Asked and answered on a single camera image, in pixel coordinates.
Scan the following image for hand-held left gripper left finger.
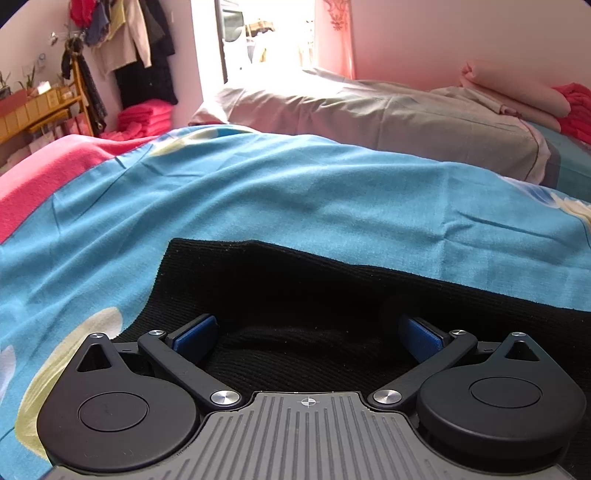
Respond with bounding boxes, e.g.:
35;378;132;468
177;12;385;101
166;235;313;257
74;314;242;411

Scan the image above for folded pink blanket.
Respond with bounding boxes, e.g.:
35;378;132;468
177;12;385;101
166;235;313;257
459;58;573;119

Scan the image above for pink paper bags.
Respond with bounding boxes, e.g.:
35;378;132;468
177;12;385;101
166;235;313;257
28;112;92;149

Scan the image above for wooden shelf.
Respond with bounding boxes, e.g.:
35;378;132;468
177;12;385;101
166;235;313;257
0;60;89;145

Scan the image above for beige hanging garment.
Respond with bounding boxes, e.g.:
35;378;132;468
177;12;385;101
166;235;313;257
93;0;154;78

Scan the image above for grey blue striped cloth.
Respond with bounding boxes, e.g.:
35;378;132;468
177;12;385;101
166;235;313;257
526;121;591;202

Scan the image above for black knit pants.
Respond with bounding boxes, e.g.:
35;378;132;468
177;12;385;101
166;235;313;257
111;238;591;418

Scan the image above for blue floral bed sheet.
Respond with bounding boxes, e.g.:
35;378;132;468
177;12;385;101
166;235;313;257
0;124;591;467

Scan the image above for black hanging scarf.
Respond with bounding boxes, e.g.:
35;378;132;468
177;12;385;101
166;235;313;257
61;39;108;136

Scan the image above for red hanging garment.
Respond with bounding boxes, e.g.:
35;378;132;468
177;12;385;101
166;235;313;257
69;0;110;28

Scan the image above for grey pillow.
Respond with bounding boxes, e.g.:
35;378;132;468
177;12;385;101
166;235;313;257
188;68;552;185

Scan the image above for red clothes pile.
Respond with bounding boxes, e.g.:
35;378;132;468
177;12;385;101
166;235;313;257
551;82;591;147

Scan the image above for stack of red towels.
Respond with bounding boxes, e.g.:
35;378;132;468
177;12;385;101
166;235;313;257
99;103;175;140

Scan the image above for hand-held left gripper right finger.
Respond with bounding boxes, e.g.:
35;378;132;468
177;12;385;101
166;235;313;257
368;315;541;411

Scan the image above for pink fleece blanket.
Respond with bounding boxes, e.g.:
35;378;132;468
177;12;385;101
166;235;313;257
0;133;160;244

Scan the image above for hanging clothes on rack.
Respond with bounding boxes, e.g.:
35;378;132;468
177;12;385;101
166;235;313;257
113;0;179;110

